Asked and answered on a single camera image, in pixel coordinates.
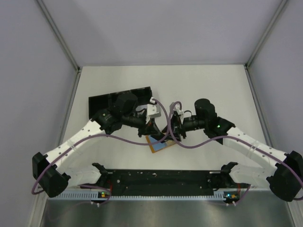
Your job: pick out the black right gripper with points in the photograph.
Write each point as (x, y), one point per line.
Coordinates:
(179, 127)

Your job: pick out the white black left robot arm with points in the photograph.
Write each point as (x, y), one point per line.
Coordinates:
(70, 164)

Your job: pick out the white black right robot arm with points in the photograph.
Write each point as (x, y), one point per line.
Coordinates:
(278, 171)

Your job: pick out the black credit card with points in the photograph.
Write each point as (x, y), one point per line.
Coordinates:
(159, 137)

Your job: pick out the aluminium frame post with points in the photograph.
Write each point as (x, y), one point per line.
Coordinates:
(57, 34)
(267, 32)

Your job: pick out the black three-compartment tray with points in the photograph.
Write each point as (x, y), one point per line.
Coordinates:
(97, 103)

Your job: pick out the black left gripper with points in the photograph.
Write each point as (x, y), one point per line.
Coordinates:
(149, 128)

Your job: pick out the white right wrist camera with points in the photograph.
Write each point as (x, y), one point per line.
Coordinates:
(176, 109)

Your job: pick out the yellow leather card holder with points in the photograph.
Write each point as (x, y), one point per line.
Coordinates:
(159, 146)

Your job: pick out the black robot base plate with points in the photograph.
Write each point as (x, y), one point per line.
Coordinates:
(140, 182)

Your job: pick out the aluminium frame post left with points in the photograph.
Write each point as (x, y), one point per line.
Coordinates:
(57, 34)

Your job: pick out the aluminium frame post right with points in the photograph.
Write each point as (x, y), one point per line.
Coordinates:
(267, 32)

